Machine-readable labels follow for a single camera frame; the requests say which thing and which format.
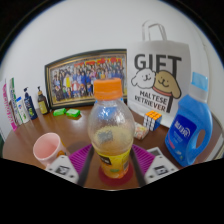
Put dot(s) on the pink mug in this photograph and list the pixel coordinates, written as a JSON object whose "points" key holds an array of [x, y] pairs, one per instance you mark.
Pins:
{"points": [[48, 148]]}

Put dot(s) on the framed group photo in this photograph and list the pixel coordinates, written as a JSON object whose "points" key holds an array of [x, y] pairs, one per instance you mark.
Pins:
{"points": [[76, 80]]}

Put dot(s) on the blue detergent bottle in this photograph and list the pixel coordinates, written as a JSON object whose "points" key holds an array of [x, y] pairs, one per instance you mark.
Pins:
{"points": [[185, 133]]}

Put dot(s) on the dark wooden side table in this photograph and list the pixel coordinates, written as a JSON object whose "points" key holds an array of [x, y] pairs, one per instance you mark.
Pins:
{"points": [[216, 140]]}

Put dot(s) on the colourful puzzle cube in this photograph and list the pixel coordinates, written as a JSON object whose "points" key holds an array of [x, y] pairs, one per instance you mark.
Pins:
{"points": [[152, 120]]}

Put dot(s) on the brown bottle with yellow label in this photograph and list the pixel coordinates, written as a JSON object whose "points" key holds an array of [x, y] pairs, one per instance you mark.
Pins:
{"points": [[43, 106]]}

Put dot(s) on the flat round red coaster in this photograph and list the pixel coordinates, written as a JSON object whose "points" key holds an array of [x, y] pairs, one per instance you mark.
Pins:
{"points": [[115, 181]]}

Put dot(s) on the white shampoo bottle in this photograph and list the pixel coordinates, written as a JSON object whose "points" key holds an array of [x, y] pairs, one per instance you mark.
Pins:
{"points": [[22, 113]]}

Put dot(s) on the white paper gift bag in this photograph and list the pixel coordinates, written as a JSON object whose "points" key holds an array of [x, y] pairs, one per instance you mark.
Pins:
{"points": [[156, 66]]}

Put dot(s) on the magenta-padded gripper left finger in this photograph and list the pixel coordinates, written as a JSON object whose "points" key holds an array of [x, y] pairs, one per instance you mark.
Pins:
{"points": [[61, 168]]}

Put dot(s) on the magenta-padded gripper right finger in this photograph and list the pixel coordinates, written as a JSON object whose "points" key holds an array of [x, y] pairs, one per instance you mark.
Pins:
{"points": [[161, 170]]}

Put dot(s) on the orange-capped clear drink bottle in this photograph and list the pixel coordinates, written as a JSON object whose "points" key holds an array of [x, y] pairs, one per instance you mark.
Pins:
{"points": [[111, 133]]}

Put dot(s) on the dark blue pump bottle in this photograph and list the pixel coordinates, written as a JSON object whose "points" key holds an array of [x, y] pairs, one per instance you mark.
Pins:
{"points": [[31, 108]]}

